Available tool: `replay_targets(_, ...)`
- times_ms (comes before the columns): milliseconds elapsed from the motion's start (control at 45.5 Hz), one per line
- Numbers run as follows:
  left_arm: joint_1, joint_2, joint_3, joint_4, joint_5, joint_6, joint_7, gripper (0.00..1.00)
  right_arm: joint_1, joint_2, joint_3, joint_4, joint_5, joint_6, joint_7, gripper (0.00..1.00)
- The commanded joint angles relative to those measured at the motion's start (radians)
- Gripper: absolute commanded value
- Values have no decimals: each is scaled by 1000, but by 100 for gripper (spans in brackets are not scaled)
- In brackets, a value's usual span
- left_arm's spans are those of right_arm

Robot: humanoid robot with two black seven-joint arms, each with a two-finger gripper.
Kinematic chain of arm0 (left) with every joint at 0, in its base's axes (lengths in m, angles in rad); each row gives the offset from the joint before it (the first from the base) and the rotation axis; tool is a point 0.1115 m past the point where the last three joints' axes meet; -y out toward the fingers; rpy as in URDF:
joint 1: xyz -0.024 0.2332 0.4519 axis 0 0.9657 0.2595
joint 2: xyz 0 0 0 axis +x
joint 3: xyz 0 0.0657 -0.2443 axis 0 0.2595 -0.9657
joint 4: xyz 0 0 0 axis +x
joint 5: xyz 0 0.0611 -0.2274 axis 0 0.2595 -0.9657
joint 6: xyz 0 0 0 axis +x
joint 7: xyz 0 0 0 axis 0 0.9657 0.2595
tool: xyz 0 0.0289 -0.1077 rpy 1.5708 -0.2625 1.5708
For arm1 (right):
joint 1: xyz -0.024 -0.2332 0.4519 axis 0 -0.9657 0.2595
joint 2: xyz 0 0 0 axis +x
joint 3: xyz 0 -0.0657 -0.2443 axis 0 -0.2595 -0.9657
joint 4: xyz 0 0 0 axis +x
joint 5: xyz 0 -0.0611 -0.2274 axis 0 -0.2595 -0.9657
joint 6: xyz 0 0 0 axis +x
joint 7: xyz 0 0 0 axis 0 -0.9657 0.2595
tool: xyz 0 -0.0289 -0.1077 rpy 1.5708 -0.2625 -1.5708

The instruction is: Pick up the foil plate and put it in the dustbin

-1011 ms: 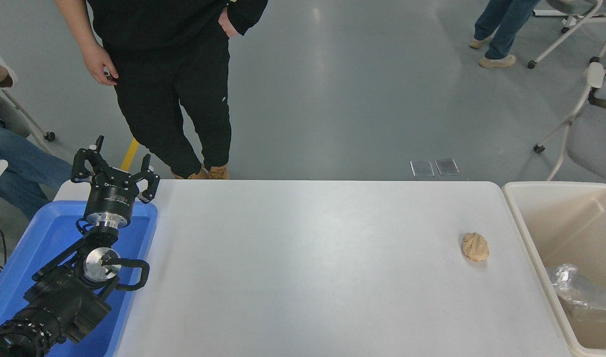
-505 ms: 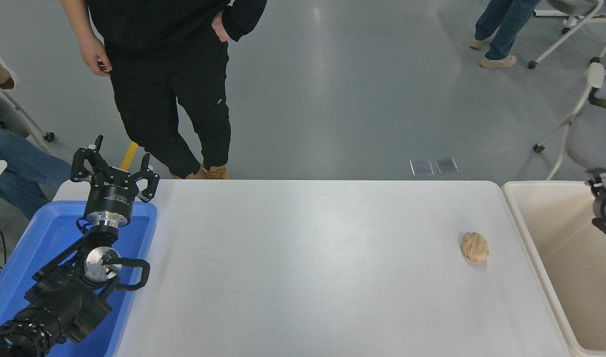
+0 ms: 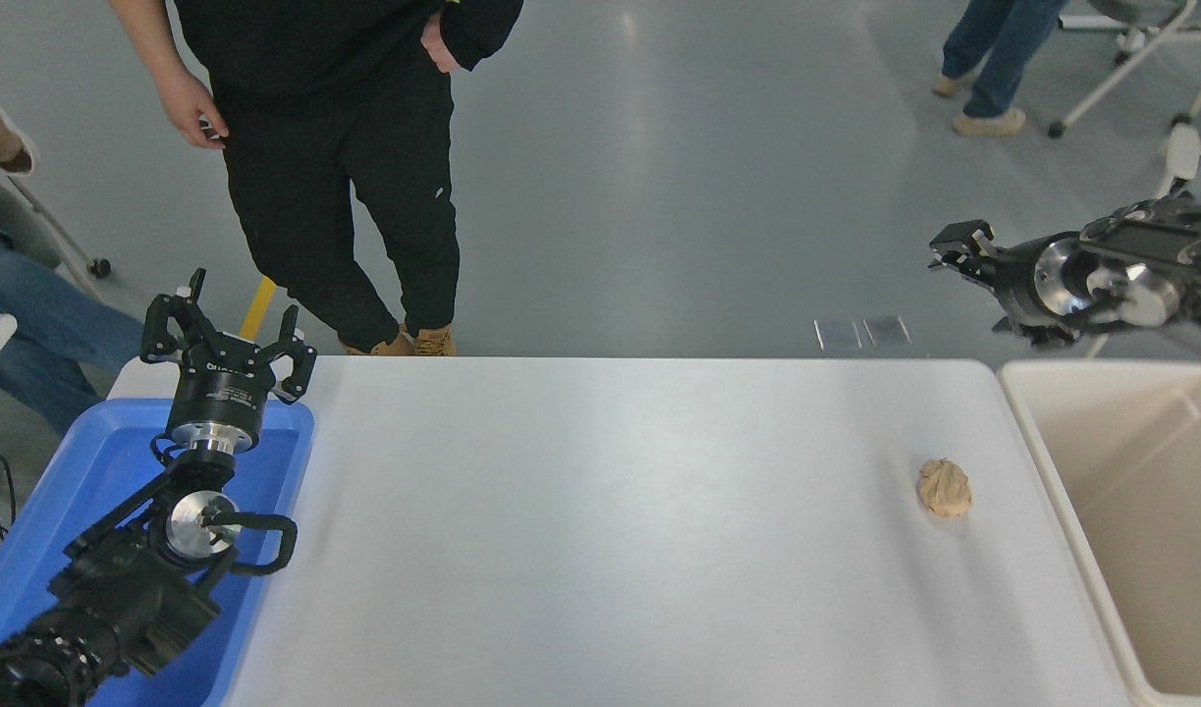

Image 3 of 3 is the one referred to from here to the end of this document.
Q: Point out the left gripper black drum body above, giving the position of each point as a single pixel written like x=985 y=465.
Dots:
x=219 y=398

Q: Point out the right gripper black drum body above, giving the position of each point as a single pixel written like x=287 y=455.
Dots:
x=1014 y=285

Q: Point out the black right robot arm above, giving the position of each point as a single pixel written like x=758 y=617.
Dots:
x=1160 y=241

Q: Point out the person's right hand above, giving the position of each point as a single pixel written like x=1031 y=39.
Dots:
x=190 y=108

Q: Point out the person's left hand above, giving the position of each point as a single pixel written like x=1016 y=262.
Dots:
x=439 y=44

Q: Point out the silver floor tape patch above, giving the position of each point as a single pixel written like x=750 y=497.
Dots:
x=887 y=330
x=838 y=334

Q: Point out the person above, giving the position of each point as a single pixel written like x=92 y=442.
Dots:
x=40 y=334
x=1003 y=49
x=315 y=147

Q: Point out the blue plastic tray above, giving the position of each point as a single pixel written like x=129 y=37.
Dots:
x=99 y=462

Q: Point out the crumpled tan paper ball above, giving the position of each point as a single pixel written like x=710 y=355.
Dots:
x=944 y=488

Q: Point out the large pale bin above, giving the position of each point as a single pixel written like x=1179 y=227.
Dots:
x=1150 y=511

